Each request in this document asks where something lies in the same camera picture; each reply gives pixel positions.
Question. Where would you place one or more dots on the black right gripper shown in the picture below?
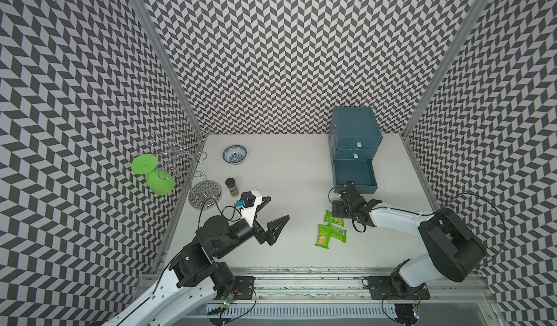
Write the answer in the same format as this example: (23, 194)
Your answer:
(337, 209)

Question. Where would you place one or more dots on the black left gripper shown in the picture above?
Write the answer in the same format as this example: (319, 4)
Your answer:
(270, 235)

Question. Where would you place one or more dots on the teal three-drawer cabinet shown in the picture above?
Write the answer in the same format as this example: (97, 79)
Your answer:
(354, 139)

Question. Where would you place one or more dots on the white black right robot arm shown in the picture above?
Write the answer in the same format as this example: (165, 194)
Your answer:
(453, 251)

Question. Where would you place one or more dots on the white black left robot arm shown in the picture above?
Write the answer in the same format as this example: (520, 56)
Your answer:
(197, 275)

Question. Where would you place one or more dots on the green cookie packet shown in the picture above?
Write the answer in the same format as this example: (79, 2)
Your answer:
(324, 235)
(329, 218)
(338, 233)

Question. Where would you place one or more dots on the green cookie packet bottom right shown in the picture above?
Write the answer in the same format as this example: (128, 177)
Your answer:
(338, 233)

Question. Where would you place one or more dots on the green cookie packet bottom left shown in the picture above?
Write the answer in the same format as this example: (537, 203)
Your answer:
(324, 235)

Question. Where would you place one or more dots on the black lid spice jar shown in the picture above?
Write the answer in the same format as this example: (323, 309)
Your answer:
(231, 186)

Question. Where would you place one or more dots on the blue white porcelain bowl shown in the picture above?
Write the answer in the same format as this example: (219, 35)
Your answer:
(234, 154)

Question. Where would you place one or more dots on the green plastic cup lower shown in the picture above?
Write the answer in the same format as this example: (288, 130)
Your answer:
(160, 182)

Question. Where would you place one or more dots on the green plastic cup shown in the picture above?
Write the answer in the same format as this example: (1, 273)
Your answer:
(144, 164)
(160, 182)

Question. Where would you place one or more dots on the green plastic cup upper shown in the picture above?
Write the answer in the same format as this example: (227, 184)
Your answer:
(144, 164)

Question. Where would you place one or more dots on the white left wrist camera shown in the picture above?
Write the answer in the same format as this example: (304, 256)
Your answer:
(248, 204)

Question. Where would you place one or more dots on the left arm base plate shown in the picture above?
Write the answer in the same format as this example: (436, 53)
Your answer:
(240, 288)

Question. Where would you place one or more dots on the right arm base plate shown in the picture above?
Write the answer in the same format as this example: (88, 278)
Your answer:
(387, 287)

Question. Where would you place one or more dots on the aluminium front rail frame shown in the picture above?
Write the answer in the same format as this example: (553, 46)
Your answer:
(339, 295)

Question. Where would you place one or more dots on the chrome wire cup rack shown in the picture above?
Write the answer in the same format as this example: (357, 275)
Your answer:
(180, 157)

